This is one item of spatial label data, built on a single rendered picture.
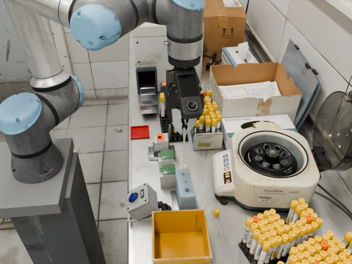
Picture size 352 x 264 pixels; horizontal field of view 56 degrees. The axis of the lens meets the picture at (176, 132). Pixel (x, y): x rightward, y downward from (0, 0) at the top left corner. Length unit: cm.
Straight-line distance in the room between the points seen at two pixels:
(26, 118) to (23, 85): 207
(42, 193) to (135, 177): 28
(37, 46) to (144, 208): 52
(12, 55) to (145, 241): 223
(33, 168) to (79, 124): 176
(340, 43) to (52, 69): 86
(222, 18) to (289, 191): 103
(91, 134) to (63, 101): 164
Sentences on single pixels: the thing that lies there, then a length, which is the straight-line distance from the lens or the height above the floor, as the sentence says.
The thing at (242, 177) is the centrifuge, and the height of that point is 99.
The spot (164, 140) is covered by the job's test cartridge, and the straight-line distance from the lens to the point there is 108.
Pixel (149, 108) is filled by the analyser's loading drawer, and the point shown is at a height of 92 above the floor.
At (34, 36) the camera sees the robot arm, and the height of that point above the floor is 129.
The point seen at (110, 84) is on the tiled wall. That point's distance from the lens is 296.
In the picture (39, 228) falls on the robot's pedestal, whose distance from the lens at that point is 120.
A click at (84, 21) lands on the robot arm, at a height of 145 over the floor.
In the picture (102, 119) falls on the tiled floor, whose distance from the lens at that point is 278.
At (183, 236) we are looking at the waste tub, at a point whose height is 88.
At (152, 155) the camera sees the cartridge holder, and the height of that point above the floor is 89.
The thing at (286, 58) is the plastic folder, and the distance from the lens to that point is 147.
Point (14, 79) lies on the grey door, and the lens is 302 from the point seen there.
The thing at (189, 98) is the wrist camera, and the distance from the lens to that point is 71.
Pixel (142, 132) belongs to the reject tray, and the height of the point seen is 88.
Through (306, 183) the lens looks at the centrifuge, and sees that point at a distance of 96.
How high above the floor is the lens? 166
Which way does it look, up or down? 40 degrees down
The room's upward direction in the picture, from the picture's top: straight up
